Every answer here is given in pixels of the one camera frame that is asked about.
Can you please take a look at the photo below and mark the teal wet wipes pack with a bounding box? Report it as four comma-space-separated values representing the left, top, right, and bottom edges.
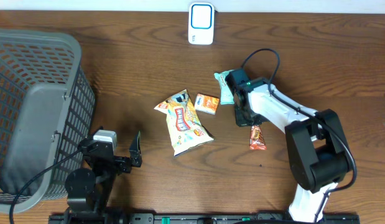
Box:
214, 70, 234, 105

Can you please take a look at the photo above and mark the red Top chocolate bar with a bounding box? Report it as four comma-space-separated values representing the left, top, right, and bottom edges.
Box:
249, 126, 267, 151

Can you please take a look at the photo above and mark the small orange white box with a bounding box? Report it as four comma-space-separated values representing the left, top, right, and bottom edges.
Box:
194, 93, 220, 114

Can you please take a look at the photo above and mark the yellow snack chip bag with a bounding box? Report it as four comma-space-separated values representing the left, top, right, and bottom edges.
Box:
154, 89, 214, 156

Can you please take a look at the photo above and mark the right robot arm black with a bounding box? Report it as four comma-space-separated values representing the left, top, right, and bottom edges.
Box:
226, 77, 359, 223

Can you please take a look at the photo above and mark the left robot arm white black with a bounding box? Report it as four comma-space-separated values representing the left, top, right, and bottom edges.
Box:
62, 129, 142, 223

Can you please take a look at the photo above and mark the white black barcode scanner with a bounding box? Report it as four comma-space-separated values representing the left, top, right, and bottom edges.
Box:
188, 2, 215, 45

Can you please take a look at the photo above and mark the grey plastic shopping basket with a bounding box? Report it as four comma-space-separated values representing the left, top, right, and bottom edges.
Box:
0, 29, 95, 213

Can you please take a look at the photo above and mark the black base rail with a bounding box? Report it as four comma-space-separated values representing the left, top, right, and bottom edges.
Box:
49, 212, 361, 224

